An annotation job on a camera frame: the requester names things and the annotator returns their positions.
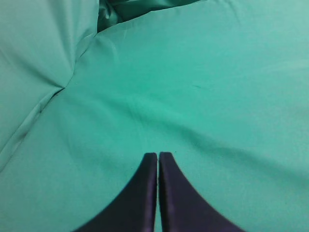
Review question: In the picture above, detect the green cloth backdrop and cover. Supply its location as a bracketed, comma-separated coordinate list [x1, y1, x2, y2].
[0, 0, 309, 232]

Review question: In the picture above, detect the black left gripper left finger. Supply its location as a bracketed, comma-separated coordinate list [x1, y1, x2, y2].
[76, 153, 157, 232]

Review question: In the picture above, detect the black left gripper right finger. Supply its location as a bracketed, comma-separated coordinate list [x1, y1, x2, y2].
[159, 152, 243, 232]

